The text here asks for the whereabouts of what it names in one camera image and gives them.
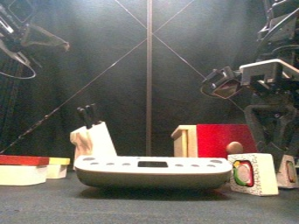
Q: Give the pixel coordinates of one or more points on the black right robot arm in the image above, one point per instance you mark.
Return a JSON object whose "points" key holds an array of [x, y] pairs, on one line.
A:
{"points": [[282, 26]]}

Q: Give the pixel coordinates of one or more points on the round wooden drawer knob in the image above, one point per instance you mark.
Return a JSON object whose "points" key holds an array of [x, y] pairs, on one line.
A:
{"points": [[234, 147]]}

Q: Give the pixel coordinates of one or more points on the red wooden drawer box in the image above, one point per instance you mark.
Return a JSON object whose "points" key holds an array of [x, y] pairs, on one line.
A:
{"points": [[218, 140]]}

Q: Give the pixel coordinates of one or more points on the small toy sushi roll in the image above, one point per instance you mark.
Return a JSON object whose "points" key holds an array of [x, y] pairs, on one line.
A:
{"points": [[289, 172]]}

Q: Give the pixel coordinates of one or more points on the large toy sushi roll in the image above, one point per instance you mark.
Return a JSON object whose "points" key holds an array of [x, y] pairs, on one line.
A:
{"points": [[253, 175]]}

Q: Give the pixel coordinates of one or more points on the grey white tray base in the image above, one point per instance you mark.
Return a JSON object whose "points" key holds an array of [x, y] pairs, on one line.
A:
{"points": [[151, 175]]}

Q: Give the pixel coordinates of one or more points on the white wooden knife block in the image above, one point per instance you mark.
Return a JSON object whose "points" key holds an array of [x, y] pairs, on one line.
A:
{"points": [[99, 143]]}

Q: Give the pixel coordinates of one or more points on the red tuna nigiri toy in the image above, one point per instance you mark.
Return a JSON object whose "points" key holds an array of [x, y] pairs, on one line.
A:
{"points": [[22, 170]]}

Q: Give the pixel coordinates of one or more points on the yellow egg nigiri toy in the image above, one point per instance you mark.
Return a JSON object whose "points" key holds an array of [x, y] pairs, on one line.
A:
{"points": [[58, 167]]}

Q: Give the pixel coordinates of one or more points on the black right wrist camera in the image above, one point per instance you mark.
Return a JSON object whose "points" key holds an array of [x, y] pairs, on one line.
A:
{"points": [[223, 84]]}

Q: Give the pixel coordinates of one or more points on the grey metal frame pole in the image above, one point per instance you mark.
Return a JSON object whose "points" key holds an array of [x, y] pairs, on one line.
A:
{"points": [[148, 87]]}

